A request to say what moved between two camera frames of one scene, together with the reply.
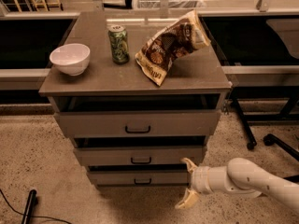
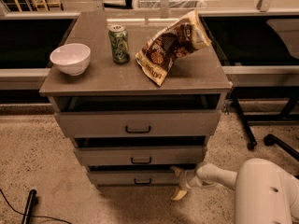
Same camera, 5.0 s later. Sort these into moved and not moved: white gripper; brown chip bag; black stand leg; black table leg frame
Moved: white gripper
Not moved: black table leg frame; brown chip bag; black stand leg
